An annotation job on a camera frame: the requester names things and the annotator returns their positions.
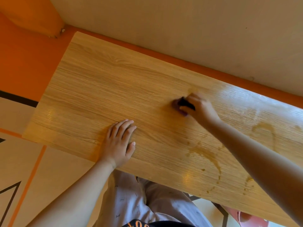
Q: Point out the person's right hand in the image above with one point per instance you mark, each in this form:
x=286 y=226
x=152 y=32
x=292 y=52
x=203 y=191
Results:
x=202 y=111

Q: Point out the person's left hand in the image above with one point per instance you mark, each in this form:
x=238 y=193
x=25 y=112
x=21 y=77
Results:
x=117 y=146

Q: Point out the purple cleaning cloth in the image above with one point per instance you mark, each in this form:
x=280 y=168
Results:
x=181 y=105

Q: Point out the person's right forearm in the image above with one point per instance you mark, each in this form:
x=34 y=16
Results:
x=262 y=160

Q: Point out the person's left forearm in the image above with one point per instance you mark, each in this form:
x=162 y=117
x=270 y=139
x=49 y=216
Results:
x=71 y=198

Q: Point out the wooden table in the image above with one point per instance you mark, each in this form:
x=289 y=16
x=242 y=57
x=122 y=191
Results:
x=130 y=104

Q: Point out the black orange printed t-shirt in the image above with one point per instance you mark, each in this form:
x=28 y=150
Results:
x=153 y=224

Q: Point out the pink plastic bucket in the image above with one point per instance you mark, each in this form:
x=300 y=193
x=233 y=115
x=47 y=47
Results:
x=246 y=219

